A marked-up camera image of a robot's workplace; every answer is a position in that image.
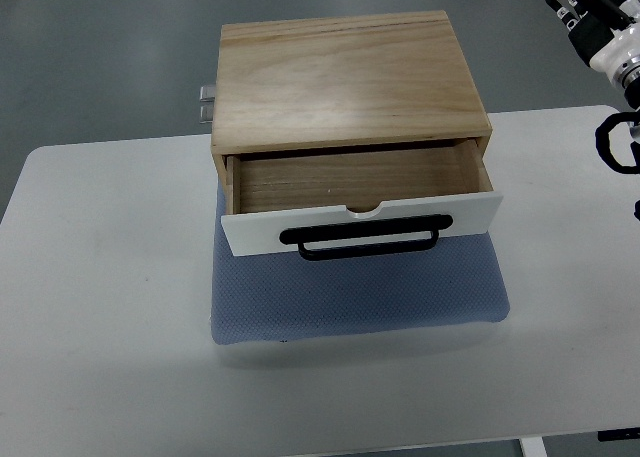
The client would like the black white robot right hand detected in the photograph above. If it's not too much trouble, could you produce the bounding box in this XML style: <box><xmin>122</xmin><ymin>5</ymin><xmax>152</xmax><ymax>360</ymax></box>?
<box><xmin>545</xmin><ymin>0</ymin><xmax>639</xmax><ymax>78</ymax></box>

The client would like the wooden drawer cabinet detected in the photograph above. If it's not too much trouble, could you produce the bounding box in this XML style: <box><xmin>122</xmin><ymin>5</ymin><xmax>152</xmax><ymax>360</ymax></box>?
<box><xmin>210</xmin><ymin>10</ymin><xmax>493</xmax><ymax>188</ymax></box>

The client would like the black table control panel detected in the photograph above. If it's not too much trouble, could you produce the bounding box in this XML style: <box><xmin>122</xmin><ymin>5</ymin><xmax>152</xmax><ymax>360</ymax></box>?
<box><xmin>597</xmin><ymin>427</ymin><xmax>640</xmax><ymax>442</ymax></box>

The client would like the grey metal clamp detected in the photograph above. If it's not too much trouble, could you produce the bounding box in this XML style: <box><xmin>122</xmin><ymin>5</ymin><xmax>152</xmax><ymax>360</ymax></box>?
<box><xmin>199</xmin><ymin>84</ymin><xmax>216</xmax><ymax>124</ymax></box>

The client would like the white table leg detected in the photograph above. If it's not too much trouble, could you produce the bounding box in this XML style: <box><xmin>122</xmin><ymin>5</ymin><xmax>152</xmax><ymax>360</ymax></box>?
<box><xmin>519</xmin><ymin>437</ymin><xmax>548</xmax><ymax>457</ymax></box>

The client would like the blue mesh mat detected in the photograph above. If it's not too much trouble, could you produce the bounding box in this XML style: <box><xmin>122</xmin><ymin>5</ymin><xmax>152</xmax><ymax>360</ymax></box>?
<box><xmin>211</xmin><ymin>191</ymin><xmax>510</xmax><ymax>345</ymax></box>

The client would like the black cable loop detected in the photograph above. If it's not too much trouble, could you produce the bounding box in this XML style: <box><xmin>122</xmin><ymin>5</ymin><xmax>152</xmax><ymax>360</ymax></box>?
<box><xmin>594</xmin><ymin>109</ymin><xmax>640</xmax><ymax>174</ymax></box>

